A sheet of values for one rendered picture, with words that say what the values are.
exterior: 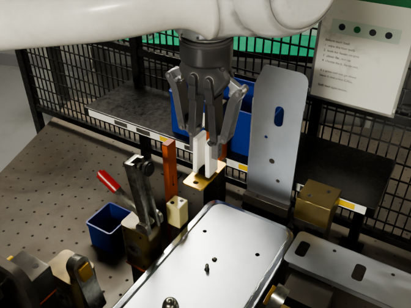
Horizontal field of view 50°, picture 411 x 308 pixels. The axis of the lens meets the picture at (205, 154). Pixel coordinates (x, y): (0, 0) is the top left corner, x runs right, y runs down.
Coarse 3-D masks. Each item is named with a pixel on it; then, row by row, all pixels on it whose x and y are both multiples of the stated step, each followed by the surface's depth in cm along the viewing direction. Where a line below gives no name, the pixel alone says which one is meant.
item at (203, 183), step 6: (222, 162) 76; (204, 168) 74; (222, 168) 75; (192, 174) 73; (198, 174) 73; (204, 174) 73; (216, 174) 73; (186, 180) 72; (192, 180) 72; (198, 180) 72; (204, 180) 72; (210, 180) 72; (192, 186) 71; (198, 186) 71; (204, 186) 71
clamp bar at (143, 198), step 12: (132, 156) 84; (132, 168) 82; (144, 168) 81; (132, 180) 84; (144, 180) 86; (132, 192) 86; (144, 192) 88; (144, 204) 87; (144, 216) 88; (156, 216) 91
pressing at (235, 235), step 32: (192, 224) 99; (224, 224) 99; (256, 224) 99; (160, 256) 91; (192, 256) 92; (224, 256) 92; (256, 256) 92; (160, 288) 85; (192, 288) 85; (224, 288) 85; (256, 288) 85
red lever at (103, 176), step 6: (102, 174) 91; (108, 174) 91; (102, 180) 91; (108, 180) 90; (114, 180) 91; (108, 186) 91; (114, 186) 90; (120, 186) 92; (114, 192) 91; (120, 192) 91; (126, 192) 91; (120, 198) 91; (126, 198) 91; (126, 204) 91; (132, 204) 90; (132, 210) 91; (150, 216) 91; (150, 222) 90
